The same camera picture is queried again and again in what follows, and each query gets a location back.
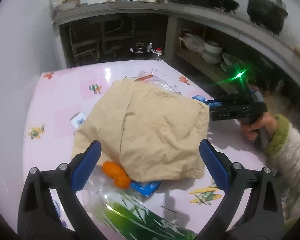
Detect blue plastic wrapper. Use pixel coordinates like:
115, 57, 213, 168
192, 95, 222, 108

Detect green plastic drink bottle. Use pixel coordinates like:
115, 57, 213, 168
82, 179, 196, 239

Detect blue toothpaste box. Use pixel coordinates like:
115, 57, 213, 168
130, 181, 161, 197

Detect brown paper bag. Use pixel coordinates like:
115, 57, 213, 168
72, 79, 210, 182

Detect clear plastic bag red print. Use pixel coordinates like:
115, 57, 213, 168
132, 72, 181, 95

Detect white orange medicine box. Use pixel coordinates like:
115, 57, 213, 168
70, 112, 87, 129

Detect green white sleeve forearm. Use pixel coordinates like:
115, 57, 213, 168
265, 114, 300, 193

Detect person right hand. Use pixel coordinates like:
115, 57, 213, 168
241, 112, 278, 141

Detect orange peel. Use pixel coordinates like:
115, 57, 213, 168
102, 161, 132, 189

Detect stacked white green bowls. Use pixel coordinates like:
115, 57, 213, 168
202, 41, 223, 65

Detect white plastic bag on shelf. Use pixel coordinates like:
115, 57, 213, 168
179, 33, 205, 54

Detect large black pot with lid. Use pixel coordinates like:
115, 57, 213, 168
247, 0, 288, 35

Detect yellow cooking oil bottle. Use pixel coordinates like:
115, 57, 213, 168
151, 48, 162, 60

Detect black wok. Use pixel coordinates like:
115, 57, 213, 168
209, 0, 239, 13

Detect black clay pot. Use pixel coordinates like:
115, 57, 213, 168
129, 43, 149, 54

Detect bowls on counter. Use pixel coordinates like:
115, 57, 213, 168
56, 0, 81, 11

